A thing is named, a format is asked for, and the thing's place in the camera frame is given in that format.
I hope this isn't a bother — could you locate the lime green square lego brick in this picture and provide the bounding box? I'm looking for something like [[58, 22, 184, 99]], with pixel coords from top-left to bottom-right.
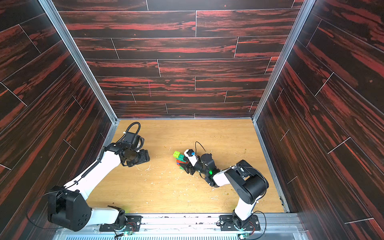
[[173, 151, 181, 159]]

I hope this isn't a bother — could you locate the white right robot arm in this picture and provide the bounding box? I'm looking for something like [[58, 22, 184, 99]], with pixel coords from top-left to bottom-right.
[[174, 149, 269, 229]]

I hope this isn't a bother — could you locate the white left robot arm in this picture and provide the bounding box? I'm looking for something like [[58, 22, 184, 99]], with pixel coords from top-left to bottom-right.
[[47, 151, 129, 232]]

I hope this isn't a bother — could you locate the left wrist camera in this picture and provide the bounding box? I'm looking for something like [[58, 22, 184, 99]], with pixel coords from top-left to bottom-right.
[[123, 132, 145, 151]]

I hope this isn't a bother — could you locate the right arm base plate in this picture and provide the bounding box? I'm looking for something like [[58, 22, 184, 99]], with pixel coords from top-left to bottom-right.
[[217, 215, 261, 231]]

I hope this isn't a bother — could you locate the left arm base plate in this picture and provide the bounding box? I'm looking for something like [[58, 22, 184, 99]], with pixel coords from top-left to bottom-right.
[[99, 215, 143, 233]]

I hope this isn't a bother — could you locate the aluminium front rail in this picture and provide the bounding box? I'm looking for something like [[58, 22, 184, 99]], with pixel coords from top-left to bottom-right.
[[54, 213, 309, 240]]

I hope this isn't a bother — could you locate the aluminium corner post left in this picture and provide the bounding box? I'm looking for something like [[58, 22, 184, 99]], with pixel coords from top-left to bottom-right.
[[38, 0, 118, 125]]

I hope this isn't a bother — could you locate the aluminium corner post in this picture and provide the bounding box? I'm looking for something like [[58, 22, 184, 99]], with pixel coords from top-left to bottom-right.
[[253, 0, 316, 127], [38, 0, 118, 125]]

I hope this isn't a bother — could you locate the aluminium corner post right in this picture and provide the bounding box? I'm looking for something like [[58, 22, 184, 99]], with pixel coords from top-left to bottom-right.
[[253, 0, 316, 127]]

